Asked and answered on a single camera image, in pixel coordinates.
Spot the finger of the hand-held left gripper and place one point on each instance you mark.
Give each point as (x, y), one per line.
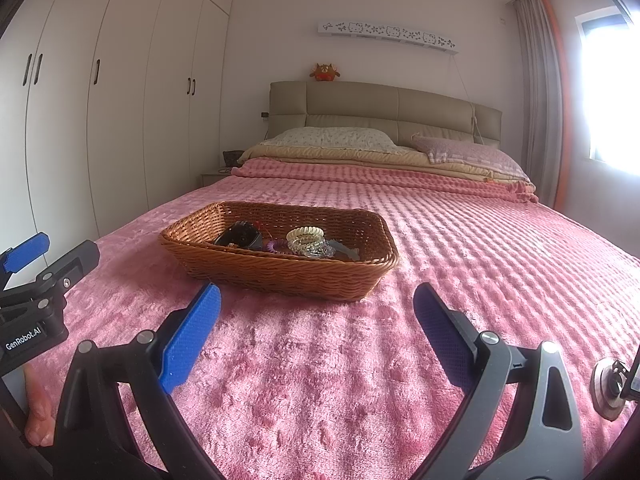
(75, 260)
(27, 252)

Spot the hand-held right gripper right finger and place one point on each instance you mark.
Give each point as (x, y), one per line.
(440, 335)

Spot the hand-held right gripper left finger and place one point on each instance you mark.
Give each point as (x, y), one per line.
(194, 340)

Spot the brown wicker basket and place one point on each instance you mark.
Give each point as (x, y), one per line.
(280, 272)

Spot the person's left hand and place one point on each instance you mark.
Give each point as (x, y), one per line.
(39, 410)

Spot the pink plush blanket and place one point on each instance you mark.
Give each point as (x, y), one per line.
(450, 260)

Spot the black wristwatch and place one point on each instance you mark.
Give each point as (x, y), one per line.
(240, 235)

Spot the grey hair clip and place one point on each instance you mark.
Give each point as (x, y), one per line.
(346, 251)

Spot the white wardrobe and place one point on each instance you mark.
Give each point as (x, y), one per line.
(125, 110)

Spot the beige nightstand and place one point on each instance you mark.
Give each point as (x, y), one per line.
(215, 179)

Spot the pink checked pillow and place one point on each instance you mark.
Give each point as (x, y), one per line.
(470, 157)

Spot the black box on nightstand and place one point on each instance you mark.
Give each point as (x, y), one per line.
(232, 158)

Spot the beige quilt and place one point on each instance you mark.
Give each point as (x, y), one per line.
(320, 154)

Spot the white floral pillow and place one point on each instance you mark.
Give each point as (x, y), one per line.
(335, 139)

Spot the beige padded headboard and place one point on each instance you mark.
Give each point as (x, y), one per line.
(425, 110)

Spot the grey and orange curtain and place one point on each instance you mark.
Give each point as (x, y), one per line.
(542, 95)

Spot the brown plush toy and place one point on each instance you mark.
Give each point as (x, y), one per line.
(326, 72)

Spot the window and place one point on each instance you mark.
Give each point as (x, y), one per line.
(612, 90)

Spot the round suction mount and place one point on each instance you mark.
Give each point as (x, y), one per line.
(610, 385)

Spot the white decorated wall shelf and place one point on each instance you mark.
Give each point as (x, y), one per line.
(387, 36)

